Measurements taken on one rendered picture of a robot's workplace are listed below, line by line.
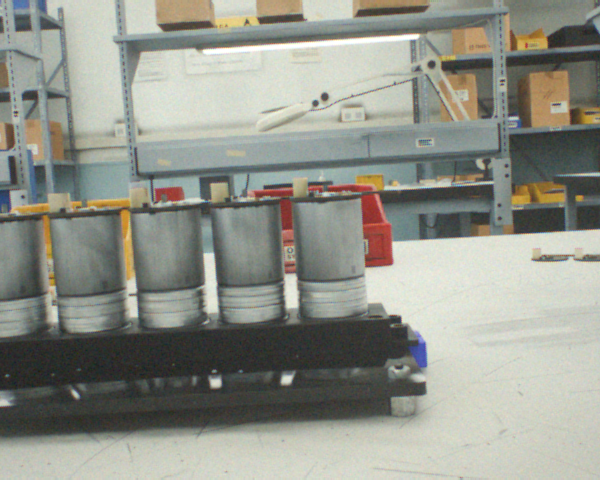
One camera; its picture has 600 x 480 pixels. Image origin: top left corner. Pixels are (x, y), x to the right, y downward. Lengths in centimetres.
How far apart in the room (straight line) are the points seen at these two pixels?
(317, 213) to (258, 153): 229
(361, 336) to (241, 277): 4
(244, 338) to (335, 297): 3
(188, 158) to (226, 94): 219
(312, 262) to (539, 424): 9
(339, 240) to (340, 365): 4
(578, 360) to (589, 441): 7
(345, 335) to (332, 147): 228
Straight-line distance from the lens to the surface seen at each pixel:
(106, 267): 25
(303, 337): 23
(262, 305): 24
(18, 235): 25
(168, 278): 24
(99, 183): 487
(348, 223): 23
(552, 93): 443
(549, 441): 19
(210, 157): 254
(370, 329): 23
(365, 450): 18
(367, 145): 251
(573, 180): 312
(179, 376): 22
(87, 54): 496
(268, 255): 24
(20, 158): 278
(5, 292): 26
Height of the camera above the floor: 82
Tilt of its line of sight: 5 degrees down
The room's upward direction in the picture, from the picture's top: 4 degrees counter-clockwise
